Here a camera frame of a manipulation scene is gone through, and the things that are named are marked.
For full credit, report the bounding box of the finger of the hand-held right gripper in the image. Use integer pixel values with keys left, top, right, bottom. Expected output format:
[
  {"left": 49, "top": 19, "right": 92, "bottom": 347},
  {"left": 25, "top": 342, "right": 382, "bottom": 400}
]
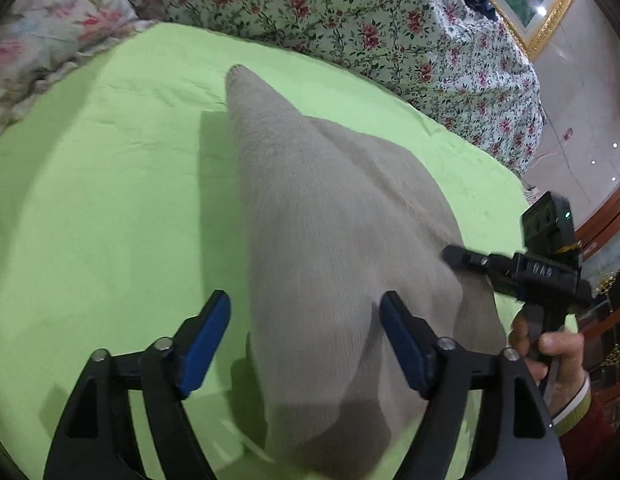
[{"left": 442, "top": 246, "right": 516, "bottom": 286}]

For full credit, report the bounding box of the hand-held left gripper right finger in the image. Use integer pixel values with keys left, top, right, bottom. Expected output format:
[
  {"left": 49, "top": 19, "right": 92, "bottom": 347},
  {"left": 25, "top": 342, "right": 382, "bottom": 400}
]
[{"left": 380, "top": 291, "right": 565, "bottom": 480}]

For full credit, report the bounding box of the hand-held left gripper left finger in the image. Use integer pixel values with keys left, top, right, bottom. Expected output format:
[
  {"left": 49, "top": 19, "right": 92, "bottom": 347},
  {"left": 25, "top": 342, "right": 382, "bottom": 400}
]
[{"left": 42, "top": 289, "right": 231, "bottom": 480}]

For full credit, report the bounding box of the beige patterned knit sweater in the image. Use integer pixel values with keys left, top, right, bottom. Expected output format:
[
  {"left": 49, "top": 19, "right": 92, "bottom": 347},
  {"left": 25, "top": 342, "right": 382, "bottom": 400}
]
[{"left": 225, "top": 64, "right": 508, "bottom": 478}]

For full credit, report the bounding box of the person's right forearm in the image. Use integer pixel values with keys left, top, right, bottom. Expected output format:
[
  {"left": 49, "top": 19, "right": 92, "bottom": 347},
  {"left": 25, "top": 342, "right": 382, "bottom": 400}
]
[{"left": 548, "top": 372, "right": 620, "bottom": 480}]

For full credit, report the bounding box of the person's right hand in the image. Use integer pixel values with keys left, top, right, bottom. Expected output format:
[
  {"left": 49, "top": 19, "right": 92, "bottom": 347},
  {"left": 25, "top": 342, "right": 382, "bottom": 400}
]
[{"left": 510, "top": 313, "right": 587, "bottom": 411}]

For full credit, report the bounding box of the red-brown wooden furniture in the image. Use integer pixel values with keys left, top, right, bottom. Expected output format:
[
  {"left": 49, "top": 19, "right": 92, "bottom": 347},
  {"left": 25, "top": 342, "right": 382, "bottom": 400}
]
[{"left": 572, "top": 175, "right": 620, "bottom": 401}]

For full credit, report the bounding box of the bright green blanket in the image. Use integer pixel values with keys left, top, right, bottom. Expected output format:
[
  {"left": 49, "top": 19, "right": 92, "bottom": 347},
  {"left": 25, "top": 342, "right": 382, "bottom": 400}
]
[{"left": 0, "top": 22, "right": 528, "bottom": 480}]

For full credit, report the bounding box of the white red-flowered quilt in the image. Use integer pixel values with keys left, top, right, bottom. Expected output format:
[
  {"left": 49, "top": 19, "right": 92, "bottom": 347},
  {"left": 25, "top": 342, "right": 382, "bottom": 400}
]
[{"left": 117, "top": 0, "right": 543, "bottom": 176}]

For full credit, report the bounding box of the pink floral ruffled pillow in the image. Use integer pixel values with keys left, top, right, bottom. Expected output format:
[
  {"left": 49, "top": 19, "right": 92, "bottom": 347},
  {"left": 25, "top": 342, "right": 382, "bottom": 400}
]
[{"left": 0, "top": 0, "right": 158, "bottom": 136}]

